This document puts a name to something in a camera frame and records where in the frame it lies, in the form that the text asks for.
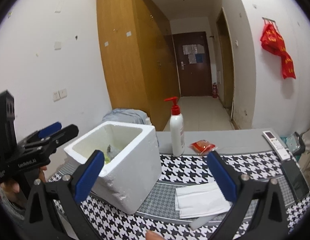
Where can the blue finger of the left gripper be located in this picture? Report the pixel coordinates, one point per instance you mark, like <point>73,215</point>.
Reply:
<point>49,130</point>

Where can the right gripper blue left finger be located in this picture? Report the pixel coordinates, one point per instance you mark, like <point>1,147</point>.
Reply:
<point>86,174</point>

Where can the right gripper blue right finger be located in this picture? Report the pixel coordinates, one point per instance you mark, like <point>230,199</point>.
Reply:
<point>225,176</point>

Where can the white towel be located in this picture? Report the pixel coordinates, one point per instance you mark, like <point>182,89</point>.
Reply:
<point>202,202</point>

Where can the grey cloth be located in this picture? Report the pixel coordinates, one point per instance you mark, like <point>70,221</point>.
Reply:
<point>112,151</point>

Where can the white styrofoam box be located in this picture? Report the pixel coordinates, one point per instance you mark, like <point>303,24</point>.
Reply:
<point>126,181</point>

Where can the person left hand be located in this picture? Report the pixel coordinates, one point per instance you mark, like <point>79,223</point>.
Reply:
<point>13,186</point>

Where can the person right hand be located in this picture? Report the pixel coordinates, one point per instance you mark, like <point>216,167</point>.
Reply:
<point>151,235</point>

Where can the red snack packet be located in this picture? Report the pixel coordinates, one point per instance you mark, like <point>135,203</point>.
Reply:
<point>202,147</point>

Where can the houndstooth table mat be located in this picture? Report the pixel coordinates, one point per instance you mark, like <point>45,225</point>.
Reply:
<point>158,214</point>

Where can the white remote control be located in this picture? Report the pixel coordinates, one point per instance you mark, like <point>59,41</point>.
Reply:
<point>277,146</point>

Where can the light blue draped cloth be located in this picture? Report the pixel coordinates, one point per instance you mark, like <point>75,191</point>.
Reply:
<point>133,116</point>

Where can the black smartphone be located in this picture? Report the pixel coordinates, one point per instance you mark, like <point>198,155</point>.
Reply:
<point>295,179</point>

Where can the white lotion pump bottle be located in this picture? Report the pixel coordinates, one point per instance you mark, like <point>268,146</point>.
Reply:
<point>176,128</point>

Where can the red fire extinguisher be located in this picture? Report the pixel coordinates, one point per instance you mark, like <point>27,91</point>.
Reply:
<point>214,90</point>

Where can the wooden wardrobe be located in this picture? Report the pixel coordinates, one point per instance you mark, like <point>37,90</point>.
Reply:
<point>138,57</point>

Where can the dark brown entrance door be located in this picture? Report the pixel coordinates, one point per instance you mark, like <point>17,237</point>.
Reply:
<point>193,63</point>

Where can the red hanging bag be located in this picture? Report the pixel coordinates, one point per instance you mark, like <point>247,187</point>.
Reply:
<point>273,42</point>

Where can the white wall switch plates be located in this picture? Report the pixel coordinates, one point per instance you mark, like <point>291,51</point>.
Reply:
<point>59,95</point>

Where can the side doorway wooden frame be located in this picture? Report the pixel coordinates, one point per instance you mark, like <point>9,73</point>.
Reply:
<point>227,60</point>

